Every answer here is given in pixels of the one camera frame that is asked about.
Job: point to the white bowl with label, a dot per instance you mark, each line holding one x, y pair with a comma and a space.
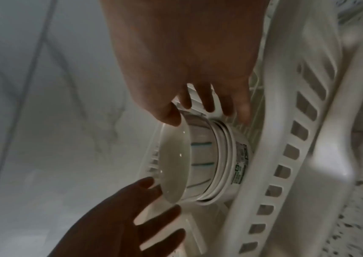
241, 160

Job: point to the white striped bowl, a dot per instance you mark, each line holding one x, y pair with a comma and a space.
175, 163

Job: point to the white plastic dish rack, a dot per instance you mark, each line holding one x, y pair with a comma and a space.
311, 100

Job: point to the plain white bowl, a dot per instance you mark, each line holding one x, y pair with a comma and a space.
223, 150

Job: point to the person's right hand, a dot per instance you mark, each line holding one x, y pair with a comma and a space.
184, 50

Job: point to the person's left hand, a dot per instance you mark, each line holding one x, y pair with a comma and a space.
114, 226

